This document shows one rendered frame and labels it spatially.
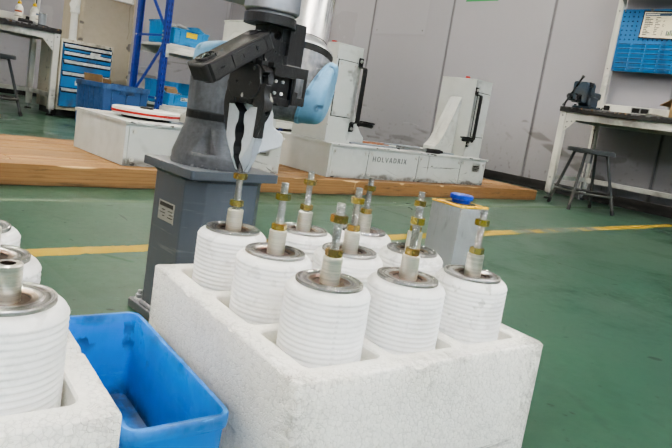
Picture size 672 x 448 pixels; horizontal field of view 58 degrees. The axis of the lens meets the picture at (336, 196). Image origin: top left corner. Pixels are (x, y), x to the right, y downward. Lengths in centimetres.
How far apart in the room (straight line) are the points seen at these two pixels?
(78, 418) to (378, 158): 313
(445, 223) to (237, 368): 49
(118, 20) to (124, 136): 451
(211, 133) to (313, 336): 56
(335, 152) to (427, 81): 390
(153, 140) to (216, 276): 189
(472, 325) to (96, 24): 643
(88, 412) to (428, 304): 38
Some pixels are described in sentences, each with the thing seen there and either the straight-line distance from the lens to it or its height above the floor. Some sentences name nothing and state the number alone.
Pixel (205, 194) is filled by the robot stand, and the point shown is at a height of 26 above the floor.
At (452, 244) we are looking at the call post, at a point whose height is 25.
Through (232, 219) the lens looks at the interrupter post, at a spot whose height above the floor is 27.
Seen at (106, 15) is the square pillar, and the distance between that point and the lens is 704.
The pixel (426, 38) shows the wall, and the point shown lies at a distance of 722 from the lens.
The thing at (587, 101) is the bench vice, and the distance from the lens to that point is 526.
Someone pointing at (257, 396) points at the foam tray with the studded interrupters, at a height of 13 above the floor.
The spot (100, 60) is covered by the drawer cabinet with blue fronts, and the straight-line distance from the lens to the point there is 617.
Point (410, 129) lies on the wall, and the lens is 715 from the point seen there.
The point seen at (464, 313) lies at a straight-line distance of 80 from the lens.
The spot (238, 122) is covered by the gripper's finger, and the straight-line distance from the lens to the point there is 85.
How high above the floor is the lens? 44
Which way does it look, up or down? 8 degrees down
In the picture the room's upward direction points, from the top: 9 degrees clockwise
